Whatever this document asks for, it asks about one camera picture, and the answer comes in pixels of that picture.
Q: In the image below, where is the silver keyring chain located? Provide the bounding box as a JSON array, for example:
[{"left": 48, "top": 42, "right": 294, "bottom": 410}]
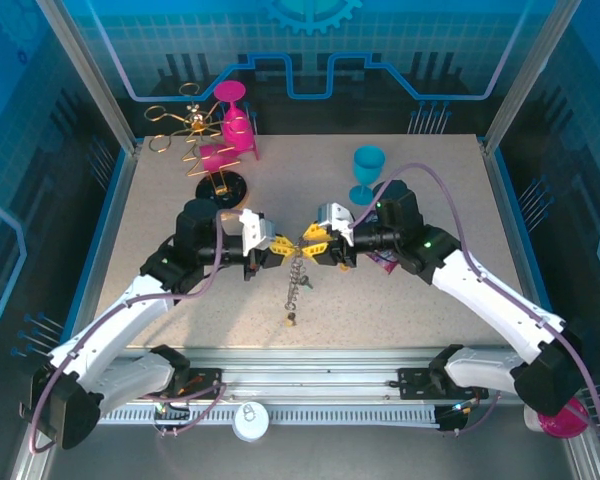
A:
[{"left": 281, "top": 248, "right": 312, "bottom": 312}]

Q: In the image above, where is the blue plastic goblet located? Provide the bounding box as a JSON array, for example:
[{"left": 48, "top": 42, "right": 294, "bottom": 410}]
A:
[{"left": 348, "top": 144, "right": 387, "bottom": 207}]

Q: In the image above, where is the pink snack packet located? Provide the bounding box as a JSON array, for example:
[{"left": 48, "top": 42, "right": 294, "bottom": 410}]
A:
[{"left": 368, "top": 248, "right": 401, "bottom": 276}]

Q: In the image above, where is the pink plastic goblet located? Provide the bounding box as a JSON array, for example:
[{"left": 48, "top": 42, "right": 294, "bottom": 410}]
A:
[
  {"left": 213, "top": 80, "right": 257, "bottom": 151},
  {"left": 198, "top": 133, "right": 263, "bottom": 175}
]

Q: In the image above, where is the magenta plastic cup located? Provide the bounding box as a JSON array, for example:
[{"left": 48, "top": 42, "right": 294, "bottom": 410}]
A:
[{"left": 523, "top": 396, "right": 593, "bottom": 443}]

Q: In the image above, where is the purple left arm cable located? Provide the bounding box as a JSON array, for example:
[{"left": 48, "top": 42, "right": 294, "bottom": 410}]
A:
[{"left": 27, "top": 208, "right": 244, "bottom": 455}]

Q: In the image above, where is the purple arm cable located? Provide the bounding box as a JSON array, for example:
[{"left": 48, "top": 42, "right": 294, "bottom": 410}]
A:
[
  {"left": 349, "top": 163, "right": 600, "bottom": 439},
  {"left": 27, "top": 208, "right": 244, "bottom": 455}
]

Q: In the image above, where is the gold wire glass rack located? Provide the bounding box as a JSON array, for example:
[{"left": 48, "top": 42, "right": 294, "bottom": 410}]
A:
[{"left": 143, "top": 81, "right": 252, "bottom": 208}]

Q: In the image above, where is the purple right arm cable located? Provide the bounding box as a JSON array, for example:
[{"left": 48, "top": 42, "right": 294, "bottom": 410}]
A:
[{"left": 349, "top": 163, "right": 600, "bottom": 439}]

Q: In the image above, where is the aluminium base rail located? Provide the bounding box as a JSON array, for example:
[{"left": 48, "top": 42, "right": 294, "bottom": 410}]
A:
[{"left": 104, "top": 347, "right": 527, "bottom": 404}]

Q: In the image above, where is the white slotted cable duct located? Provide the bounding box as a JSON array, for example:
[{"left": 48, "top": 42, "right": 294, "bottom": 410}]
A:
[{"left": 98, "top": 403, "right": 444, "bottom": 428}]

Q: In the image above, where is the aluminium frame post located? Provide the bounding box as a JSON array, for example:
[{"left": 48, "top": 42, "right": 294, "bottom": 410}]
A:
[
  {"left": 481, "top": 0, "right": 577, "bottom": 157},
  {"left": 33, "top": 0, "right": 144, "bottom": 154}
]

